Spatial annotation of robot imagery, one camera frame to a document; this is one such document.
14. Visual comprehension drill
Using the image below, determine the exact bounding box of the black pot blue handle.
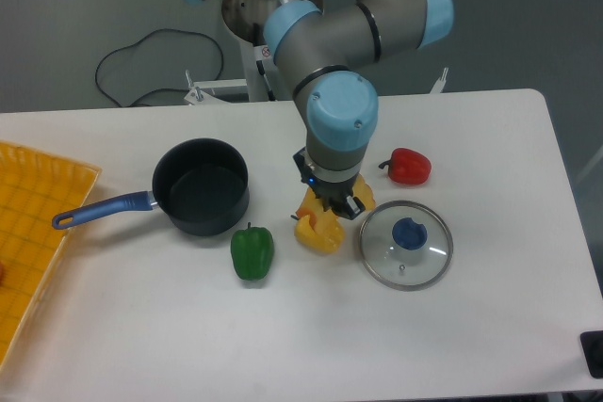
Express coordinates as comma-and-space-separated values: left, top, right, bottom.
52, 137, 250, 237

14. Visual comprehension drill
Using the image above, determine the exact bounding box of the black device at table edge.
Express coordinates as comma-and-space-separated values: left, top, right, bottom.
579, 330, 603, 379

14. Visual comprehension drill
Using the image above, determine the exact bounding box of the yellow toy bread slice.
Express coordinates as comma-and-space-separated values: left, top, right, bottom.
295, 175, 376, 235

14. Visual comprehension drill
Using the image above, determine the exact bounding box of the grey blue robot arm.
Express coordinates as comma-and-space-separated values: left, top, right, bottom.
189, 0, 454, 219

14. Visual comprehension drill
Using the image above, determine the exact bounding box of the white metal frame bracket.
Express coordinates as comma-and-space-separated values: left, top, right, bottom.
183, 70, 249, 105

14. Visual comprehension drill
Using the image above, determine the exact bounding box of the yellow woven basket tray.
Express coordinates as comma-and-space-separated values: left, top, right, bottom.
1, 141, 102, 364

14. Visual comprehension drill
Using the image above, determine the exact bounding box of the yellow toy bell pepper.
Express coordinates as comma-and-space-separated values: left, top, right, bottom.
294, 212, 346, 254

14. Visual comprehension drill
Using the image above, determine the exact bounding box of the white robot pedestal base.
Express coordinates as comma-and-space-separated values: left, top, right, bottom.
221, 0, 323, 102

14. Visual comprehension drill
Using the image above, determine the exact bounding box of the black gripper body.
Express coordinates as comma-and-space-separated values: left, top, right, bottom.
293, 148, 360, 218

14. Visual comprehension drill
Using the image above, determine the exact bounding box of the black cable on floor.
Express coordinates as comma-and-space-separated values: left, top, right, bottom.
94, 27, 225, 108

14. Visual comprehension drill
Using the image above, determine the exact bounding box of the red toy bell pepper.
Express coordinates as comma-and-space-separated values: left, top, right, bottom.
378, 148, 432, 185

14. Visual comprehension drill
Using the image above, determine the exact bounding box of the green toy bell pepper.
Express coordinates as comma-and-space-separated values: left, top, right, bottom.
230, 224, 275, 281

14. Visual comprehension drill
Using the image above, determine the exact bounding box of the glass lid blue knob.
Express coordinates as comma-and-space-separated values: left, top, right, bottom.
359, 200, 454, 291

